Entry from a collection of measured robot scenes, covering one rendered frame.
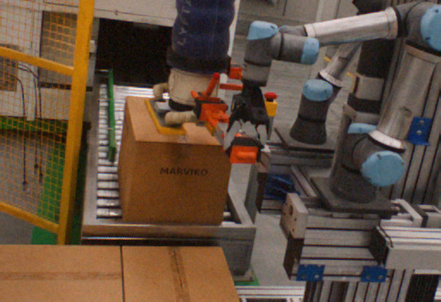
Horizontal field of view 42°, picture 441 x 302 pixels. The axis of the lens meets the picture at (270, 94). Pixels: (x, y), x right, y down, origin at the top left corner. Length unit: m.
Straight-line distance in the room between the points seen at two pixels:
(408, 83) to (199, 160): 1.03
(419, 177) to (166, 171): 0.97
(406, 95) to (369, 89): 0.40
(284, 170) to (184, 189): 0.42
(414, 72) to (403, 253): 0.56
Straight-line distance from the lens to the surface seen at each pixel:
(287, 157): 2.24
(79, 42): 2.89
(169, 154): 2.30
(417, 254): 1.86
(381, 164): 1.64
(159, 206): 2.39
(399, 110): 1.63
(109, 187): 2.83
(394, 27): 1.70
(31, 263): 2.25
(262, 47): 1.49
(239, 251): 2.51
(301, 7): 11.47
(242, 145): 1.55
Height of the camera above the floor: 1.75
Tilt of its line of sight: 14 degrees down
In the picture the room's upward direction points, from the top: 10 degrees clockwise
